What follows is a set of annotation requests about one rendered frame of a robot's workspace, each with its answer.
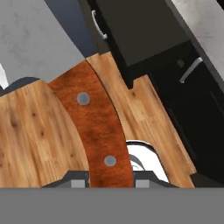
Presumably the white round object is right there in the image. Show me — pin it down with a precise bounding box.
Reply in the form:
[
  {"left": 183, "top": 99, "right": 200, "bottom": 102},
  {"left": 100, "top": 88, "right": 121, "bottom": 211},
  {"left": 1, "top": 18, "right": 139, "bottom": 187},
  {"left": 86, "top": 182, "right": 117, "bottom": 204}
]
[{"left": 126, "top": 139, "right": 171, "bottom": 184}]

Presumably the open black drawer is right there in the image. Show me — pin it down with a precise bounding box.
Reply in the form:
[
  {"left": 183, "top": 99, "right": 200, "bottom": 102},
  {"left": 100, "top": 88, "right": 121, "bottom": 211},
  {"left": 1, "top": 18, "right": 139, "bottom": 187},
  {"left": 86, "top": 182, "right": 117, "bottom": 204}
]
[{"left": 78, "top": 0, "right": 194, "bottom": 90}]

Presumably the silver cupboard door handle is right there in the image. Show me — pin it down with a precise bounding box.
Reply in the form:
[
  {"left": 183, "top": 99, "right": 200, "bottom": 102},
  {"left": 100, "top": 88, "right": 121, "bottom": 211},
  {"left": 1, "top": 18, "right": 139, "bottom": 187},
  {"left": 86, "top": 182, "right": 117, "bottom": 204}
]
[{"left": 178, "top": 56, "right": 204, "bottom": 84}]

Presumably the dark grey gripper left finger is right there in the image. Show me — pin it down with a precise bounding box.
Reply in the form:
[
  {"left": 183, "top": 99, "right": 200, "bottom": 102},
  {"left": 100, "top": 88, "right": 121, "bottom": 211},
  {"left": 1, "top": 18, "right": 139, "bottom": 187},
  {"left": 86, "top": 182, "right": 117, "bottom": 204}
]
[{"left": 42, "top": 170, "right": 90, "bottom": 189}]

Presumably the black cupboard door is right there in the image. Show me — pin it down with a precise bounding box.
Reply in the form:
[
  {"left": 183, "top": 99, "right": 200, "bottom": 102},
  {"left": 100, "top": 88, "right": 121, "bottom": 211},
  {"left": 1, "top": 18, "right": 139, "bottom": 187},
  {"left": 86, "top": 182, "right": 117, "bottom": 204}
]
[{"left": 147, "top": 43, "right": 224, "bottom": 187}]

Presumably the silver curved drawer handle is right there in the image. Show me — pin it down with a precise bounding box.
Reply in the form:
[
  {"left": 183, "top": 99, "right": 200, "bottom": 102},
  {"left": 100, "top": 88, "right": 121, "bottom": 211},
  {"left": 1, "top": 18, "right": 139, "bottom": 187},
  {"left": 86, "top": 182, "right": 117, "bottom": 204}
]
[{"left": 90, "top": 10, "right": 109, "bottom": 40}]

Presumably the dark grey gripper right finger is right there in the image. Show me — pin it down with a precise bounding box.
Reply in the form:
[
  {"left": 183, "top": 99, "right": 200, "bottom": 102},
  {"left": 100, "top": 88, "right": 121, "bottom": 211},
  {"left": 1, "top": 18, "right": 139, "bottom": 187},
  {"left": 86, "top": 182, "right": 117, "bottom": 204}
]
[{"left": 133, "top": 170, "right": 179, "bottom": 189}]

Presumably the knife with reddish wooden handle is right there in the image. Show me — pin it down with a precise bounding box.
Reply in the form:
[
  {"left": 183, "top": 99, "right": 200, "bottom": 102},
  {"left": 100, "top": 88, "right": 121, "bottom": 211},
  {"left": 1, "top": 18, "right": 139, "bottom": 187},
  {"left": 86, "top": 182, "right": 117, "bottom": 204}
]
[{"left": 0, "top": 0, "right": 136, "bottom": 189}]

